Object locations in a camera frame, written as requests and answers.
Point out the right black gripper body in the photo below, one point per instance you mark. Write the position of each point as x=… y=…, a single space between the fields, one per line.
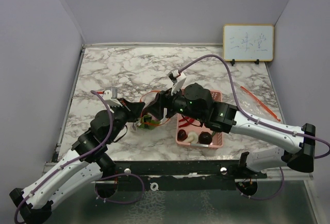
x=177 y=105

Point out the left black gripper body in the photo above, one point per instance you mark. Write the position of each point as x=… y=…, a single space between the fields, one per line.
x=122 y=115

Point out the green leaf vegetable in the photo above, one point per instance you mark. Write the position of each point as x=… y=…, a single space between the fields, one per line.
x=147 y=122

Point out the clear orange-zip bag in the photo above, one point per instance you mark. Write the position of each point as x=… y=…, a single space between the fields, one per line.
x=147 y=98
x=250 y=103

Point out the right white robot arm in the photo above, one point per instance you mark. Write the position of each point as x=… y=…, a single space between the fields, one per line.
x=293 y=146

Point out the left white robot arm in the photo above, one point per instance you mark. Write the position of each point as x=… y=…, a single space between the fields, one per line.
x=85 y=162

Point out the pink plastic basket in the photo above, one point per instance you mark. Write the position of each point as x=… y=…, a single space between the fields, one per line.
x=217 y=141

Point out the dark red cherry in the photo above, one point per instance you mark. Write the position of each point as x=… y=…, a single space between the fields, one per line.
x=181 y=135

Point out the white garlic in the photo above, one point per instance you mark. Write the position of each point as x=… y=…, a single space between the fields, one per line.
x=192 y=138

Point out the dark mangosteen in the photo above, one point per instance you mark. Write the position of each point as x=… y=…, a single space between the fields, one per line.
x=205 y=138

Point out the small framed whiteboard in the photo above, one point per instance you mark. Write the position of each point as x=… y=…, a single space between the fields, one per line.
x=248 y=42

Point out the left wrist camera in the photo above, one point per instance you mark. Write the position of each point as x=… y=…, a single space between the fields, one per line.
x=109 y=96

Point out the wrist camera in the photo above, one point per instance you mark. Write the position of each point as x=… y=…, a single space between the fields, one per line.
x=178 y=79
x=109 y=96

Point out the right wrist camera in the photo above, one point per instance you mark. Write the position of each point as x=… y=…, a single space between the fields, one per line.
x=178 y=79

